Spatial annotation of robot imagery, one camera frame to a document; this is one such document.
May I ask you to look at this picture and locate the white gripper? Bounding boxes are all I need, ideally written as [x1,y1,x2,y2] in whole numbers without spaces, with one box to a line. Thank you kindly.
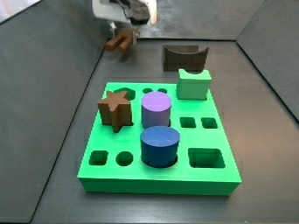
[91,0,156,25]

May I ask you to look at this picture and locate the black curved fixture stand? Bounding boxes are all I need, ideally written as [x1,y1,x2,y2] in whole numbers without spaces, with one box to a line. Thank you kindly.
[163,45,210,73]

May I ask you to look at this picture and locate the brown star peg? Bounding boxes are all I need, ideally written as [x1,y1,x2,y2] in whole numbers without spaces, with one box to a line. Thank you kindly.
[97,91,134,133]

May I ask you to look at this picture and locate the brown two-pronged square-circle object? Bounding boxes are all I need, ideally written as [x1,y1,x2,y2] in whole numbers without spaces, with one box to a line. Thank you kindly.
[106,28,139,53]

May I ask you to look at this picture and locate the purple cylinder peg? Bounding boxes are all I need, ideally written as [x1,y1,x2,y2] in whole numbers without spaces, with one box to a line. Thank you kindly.
[142,91,172,129]

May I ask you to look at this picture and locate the blue cylinder peg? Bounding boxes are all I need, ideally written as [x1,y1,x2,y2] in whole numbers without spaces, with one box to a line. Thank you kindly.
[140,126,180,168]

